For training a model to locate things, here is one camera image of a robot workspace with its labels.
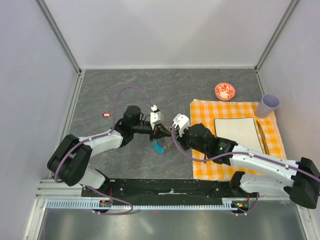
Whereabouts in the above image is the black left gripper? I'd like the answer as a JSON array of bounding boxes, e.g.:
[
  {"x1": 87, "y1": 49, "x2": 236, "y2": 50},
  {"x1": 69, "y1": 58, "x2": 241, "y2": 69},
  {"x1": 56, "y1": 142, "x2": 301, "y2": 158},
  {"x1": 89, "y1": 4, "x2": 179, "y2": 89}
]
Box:
[{"x1": 131, "y1": 120, "x2": 172, "y2": 142}]

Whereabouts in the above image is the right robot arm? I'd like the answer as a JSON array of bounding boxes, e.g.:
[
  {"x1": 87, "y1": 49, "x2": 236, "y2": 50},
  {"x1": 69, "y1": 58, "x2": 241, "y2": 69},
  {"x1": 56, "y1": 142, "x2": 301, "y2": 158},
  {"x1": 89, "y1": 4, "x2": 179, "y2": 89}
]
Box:
[{"x1": 171, "y1": 123, "x2": 320, "y2": 209}]

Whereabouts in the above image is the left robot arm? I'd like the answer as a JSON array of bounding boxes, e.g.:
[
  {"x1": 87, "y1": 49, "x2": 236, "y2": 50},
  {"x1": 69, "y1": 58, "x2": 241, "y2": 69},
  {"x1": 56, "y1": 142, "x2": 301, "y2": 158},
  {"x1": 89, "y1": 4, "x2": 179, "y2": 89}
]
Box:
[{"x1": 47, "y1": 105, "x2": 171, "y2": 197}]

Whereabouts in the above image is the orange checkered cloth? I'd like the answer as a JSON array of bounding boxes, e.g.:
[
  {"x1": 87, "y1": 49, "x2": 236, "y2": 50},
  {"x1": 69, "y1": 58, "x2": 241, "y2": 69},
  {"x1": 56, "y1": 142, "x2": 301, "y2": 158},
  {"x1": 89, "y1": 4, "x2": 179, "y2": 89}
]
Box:
[{"x1": 190, "y1": 99, "x2": 286, "y2": 181}]

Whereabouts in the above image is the white square plate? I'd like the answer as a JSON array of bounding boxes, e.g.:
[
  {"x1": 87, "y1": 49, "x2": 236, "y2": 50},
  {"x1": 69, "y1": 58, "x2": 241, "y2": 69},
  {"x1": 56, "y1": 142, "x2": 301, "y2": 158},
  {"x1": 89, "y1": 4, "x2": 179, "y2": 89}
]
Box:
[{"x1": 214, "y1": 117, "x2": 263, "y2": 153}]

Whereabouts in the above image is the red patterned bowl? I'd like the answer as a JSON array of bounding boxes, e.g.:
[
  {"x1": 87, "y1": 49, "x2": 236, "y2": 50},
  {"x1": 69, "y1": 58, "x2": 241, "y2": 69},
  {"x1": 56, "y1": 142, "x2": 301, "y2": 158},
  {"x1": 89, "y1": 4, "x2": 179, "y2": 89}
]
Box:
[{"x1": 214, "y1": 82, "x2": 236, "y2": 101}]

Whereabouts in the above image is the red key tag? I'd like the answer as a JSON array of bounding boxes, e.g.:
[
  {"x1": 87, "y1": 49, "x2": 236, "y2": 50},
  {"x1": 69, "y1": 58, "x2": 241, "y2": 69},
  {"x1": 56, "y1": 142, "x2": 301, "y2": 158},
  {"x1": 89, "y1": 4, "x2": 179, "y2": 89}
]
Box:
[{"x1": 102, "y1": 112, "x2": 112, "y2": 118}]

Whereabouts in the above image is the gold knife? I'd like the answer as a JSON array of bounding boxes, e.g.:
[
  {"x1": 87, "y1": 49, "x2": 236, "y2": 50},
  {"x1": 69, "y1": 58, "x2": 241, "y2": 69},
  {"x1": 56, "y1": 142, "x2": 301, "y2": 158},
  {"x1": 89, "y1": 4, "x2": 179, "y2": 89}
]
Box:
[{"x1": 256, "y1": 121, "x2": 270, "y2": 155}]

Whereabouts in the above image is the lilac plastic cup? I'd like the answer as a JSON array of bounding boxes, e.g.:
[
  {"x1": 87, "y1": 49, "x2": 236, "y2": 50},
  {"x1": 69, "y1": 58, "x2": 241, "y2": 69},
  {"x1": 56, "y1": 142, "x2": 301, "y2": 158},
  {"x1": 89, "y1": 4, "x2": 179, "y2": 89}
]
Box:
[{"x1": 255, "y1": 94, "x2": 280, "y2": 119}]

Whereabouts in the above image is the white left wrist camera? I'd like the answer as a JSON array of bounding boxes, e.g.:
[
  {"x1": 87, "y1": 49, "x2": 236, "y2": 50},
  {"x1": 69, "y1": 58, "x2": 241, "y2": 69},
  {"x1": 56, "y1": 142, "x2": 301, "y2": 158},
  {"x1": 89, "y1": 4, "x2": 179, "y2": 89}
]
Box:
[{"x1": 150, "y1": 105, "x2": 163, "y2": 130}]

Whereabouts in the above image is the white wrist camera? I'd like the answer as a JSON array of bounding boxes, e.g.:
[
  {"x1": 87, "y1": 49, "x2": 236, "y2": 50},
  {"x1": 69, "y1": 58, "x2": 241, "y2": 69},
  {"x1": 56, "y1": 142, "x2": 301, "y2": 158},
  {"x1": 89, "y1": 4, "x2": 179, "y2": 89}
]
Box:
[
  {"x1": 150, "y1": 105, "x2": 163, "y2": 130},
  {"x1": 172, "y1": 113, "x2": 190, "y2": 137}
]

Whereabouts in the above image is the blue plastic keyring handle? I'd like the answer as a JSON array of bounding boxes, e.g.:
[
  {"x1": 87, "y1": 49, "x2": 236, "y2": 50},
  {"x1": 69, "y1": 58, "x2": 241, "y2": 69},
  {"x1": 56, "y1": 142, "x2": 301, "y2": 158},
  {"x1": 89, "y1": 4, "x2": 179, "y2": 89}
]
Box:
[{"x1": 153, "y1": 140, "x2": 165, "y2": 154}]

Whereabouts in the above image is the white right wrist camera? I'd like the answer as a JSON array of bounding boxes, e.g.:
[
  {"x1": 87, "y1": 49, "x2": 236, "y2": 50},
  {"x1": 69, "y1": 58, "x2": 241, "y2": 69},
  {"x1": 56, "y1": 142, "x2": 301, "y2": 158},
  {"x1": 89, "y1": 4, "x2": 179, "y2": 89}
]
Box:
[{"x1": 172, "y1": 113, "x2": 190, "y2": 137}]

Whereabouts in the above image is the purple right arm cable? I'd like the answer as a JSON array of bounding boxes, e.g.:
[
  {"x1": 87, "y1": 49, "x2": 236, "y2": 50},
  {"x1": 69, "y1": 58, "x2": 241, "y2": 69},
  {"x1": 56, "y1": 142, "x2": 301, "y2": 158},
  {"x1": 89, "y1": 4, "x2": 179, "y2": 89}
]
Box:
[{"x1": 170, "y1": 126, "x2": 320, "y2": 216}]

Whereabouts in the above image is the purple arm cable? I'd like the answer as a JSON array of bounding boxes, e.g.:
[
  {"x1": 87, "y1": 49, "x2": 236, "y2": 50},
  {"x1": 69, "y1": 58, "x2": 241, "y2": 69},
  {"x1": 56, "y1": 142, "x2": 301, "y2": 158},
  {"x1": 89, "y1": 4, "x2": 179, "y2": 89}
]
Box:
[
  {"x1": 53, "y1": 86, "x2": 157, "y2": 216},
  {"x1": 170, "y1": 126, "x2": 320, "y2": 216}
]

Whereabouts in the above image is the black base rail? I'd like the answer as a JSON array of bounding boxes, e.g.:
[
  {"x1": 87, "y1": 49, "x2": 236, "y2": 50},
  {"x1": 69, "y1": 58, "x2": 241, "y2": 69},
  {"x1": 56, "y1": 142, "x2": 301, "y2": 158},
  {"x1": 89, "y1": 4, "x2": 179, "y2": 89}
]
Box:
[{"x1": 81, "y1": 177, "x2": 261, "y2": 207}]

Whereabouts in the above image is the light blue cable duct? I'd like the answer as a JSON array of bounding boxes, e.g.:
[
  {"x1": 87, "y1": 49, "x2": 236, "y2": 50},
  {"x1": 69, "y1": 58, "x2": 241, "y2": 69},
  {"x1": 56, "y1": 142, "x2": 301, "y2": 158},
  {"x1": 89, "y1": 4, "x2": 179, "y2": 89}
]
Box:
[{"x1": 46, "y1": 199, "x2": 238, "y2": 211}]

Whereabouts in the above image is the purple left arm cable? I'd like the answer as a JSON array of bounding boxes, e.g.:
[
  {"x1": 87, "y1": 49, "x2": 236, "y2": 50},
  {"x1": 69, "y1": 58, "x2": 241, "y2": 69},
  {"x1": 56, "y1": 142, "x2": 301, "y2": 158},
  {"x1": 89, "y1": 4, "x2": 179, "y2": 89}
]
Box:
[{"x1": 53, "y1": 86, "x2": 157, "y2": 216}]

